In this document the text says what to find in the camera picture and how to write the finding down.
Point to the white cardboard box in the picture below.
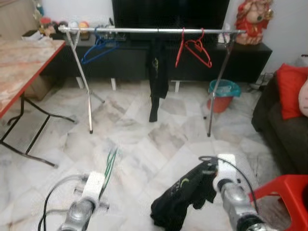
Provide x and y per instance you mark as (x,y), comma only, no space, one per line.
(31,34)

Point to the white round plush toy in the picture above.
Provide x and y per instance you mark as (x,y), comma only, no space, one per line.
(73,24)

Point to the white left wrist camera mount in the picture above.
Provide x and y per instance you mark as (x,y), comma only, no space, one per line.
(93,187)

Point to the marble table red edge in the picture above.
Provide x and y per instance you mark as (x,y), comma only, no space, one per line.
(24,62)

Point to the blue plastic hanger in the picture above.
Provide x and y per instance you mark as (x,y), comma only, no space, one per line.
(98,48)

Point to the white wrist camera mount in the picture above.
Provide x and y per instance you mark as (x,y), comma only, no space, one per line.
(226,168)
(93,187)

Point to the green plastic hanger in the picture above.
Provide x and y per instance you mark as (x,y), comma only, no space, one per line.
(109,171)

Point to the pink cushion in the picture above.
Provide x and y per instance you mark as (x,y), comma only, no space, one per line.
(304,98)

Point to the teal plastic bin liner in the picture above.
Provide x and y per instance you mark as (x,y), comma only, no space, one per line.
(225,87)

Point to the red plastic stool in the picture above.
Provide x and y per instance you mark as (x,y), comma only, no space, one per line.
(284,190)

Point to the gold trophy figurine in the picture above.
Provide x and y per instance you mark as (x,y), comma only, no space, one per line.
(38,10)

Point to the black round plush toy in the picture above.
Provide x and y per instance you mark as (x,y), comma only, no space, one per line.
(62,24)

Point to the black TV console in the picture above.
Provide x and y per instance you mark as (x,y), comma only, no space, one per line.
(125,62)

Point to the black T-shirt green logo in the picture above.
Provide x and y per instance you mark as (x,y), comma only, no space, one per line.
(183,199)
(158,72)

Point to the red cushion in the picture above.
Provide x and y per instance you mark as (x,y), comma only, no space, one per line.
(291,91)

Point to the red figurine statue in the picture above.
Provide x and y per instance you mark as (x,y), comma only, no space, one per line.
(254,21)

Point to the silver metal clothes rack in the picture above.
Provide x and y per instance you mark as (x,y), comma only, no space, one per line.
(139,30)

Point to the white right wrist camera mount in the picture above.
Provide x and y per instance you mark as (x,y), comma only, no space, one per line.
(226,168)

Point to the dark brown sofa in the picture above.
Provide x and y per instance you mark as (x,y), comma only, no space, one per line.
(281,139)

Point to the red plastic bucket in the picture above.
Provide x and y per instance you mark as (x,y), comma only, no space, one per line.
(219,103)

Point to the black flat television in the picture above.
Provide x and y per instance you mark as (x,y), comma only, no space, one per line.
(168,12)

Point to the orange round plush toy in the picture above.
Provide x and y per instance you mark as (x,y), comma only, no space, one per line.
(84,25)

